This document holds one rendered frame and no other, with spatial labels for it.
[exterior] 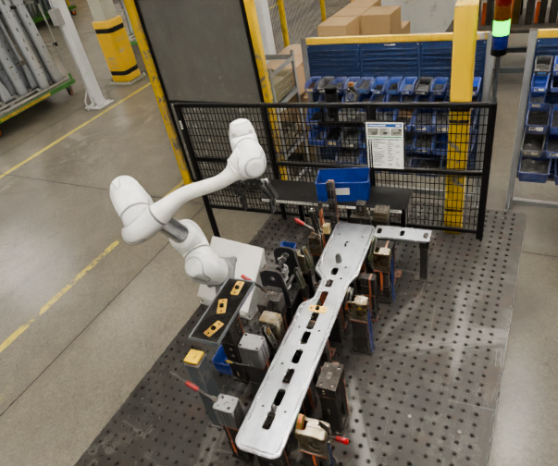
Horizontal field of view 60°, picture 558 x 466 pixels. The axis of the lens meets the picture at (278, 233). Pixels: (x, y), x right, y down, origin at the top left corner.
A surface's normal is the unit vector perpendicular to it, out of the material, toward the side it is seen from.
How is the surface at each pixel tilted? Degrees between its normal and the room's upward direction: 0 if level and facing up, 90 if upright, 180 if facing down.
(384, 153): 90
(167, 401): 0
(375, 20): 90
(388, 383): 0
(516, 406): 0
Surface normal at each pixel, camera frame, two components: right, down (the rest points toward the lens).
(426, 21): -0.44, 0.60
